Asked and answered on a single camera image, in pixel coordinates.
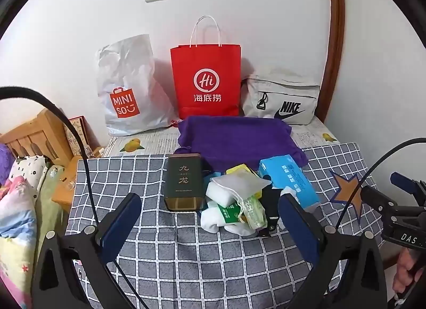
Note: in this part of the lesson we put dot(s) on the white floral pillow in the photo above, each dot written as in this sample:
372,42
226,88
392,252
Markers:
25,165

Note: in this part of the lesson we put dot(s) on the dark green tea tin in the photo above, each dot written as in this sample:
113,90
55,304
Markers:
183,182

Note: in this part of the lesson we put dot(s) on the brown wooden door frame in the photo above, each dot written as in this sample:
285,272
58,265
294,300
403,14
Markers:
336,39

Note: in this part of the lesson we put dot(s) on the patterned picture frame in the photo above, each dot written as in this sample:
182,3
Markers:
80,132

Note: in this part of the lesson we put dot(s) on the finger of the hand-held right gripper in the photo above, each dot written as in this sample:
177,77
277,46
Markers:
379,200
404,182

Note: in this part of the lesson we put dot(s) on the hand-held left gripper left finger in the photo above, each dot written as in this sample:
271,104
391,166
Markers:
119,225

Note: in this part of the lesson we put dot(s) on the green wet wipes pack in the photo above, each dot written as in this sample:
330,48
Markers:
229,214

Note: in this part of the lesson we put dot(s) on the light wooden nightstand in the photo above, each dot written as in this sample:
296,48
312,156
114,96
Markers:
66,195

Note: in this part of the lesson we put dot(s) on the red paper bag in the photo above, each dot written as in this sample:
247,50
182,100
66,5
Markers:
206,76

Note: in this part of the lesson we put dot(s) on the pale green tissue pack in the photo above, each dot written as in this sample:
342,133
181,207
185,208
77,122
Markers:
255,210

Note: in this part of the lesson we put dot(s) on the colourful cartoon quilt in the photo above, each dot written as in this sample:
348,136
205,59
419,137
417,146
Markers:
16,215

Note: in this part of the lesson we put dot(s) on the grey checked blanket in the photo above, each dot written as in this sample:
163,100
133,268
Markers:
199,262

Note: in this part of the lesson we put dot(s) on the blue tissue pack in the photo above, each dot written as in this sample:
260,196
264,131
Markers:
289,179

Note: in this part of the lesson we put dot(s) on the black fabric pouch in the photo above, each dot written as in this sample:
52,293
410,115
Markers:
269,205

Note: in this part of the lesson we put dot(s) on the yellow black fabric item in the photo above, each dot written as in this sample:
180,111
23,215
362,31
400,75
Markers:
237,169

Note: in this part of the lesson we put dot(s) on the green white packet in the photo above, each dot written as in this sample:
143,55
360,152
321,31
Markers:
211,220

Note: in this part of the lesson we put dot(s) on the wooden headboard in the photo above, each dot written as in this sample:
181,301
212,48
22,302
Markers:
36,132

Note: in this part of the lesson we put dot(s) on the fruit print sheet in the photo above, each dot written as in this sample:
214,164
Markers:
146,142

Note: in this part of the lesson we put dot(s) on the person's right hand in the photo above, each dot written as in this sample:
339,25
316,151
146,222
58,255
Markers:
404,272

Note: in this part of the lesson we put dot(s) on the grey shoulder bag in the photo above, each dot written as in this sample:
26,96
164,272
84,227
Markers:
283,96

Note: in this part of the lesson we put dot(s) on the white tissue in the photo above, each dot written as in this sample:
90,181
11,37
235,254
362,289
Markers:
289,191

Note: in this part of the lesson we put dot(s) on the purple plush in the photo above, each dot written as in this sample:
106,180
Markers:
5,162

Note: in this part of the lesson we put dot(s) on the white plastic shopping bag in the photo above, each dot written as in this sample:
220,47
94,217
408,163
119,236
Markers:
129,86

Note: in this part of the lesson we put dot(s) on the purple towel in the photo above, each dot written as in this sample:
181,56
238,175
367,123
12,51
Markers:
233,142

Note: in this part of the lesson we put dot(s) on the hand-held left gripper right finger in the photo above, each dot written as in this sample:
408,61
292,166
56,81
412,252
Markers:
299,229

